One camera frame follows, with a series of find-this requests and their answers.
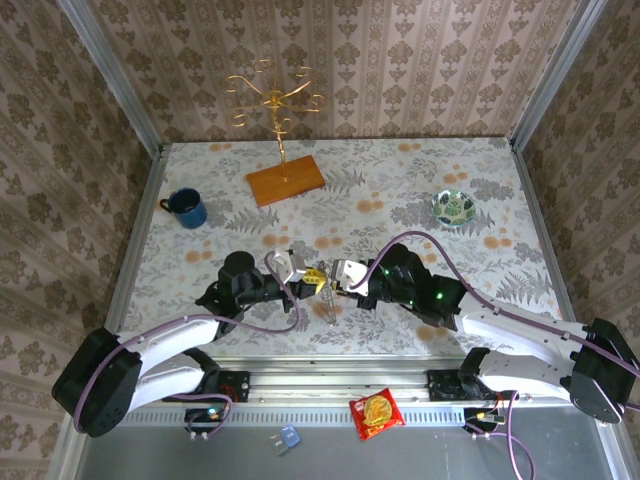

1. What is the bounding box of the gold stand with wooden base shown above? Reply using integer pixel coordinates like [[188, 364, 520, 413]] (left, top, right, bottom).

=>
[[222, 58, 329, 209]]

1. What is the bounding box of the leaf-patterned bowl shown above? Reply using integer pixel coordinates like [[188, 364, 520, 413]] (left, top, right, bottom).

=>
[[431, 188, 477, 229]]

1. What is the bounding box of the dark blue mug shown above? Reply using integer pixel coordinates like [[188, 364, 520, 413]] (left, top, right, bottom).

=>
[[158, 187, 209, 230]]

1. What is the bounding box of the red snack packet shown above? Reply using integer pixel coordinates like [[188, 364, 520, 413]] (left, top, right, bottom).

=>
[[348, 387, 406, 442]]

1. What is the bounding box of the left connector board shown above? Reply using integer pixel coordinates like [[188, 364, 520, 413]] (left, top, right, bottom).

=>
[[184, 407, 226, 434]]

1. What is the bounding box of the connector board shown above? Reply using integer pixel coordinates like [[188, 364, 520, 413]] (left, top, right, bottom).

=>
[[184, 407, 226, 434], [463, 407, 501, 431]]

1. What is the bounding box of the right connector board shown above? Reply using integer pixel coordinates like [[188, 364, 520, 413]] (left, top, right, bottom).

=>
[[463, 407, 501, 431]]

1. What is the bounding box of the small blue grey packet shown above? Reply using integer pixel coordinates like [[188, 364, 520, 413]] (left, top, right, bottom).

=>
[[269, 423, 301, 456]]

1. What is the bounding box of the grey metal panel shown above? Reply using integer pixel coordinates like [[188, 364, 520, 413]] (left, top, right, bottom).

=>
[[47, 404, 629, 480]]

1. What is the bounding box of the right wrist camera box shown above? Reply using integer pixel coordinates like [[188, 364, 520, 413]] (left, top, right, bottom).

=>
[[331, 258, 375, 297]]

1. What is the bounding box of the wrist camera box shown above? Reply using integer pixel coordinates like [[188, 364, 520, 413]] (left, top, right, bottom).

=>
[[269, 248, 307, 287], [331, 258, 375, 297]]

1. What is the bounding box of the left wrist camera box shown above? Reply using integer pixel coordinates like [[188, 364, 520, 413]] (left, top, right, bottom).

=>
[[269, 248, 307, 287]]

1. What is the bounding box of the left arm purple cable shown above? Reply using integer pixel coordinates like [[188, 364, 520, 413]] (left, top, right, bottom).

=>
[[73, 249, 301, 434]]

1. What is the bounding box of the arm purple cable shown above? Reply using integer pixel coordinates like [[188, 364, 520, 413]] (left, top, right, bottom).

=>
[[73, 249, 301, 434], [349, 232, 640, 479]]

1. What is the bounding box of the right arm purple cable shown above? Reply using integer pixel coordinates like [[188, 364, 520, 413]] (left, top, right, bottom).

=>
[[349, 232, 640, 479]]

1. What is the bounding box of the aluminium front rail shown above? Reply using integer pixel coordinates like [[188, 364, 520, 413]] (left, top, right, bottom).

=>
[[72, 355, 614, 407]]

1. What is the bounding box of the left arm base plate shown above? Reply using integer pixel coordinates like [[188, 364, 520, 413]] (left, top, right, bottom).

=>
[[161, 370, 251, 404]]

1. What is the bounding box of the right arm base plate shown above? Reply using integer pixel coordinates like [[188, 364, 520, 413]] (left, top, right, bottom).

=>
[[426, 369, 520, 402]]

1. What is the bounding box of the aluminium side rail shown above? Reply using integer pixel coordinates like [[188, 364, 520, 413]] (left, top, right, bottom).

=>
[[94, 144, 169, 366], [507, 139, 591, 364]]

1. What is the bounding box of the slotted grey cable duct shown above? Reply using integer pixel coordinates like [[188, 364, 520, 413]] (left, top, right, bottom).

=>
[[89, 407, 466, 426]]

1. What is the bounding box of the aluminium corner post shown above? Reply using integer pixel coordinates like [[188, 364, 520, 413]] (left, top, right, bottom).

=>
[[54, 0, 169, 156], [507, 0, 609, 151]]

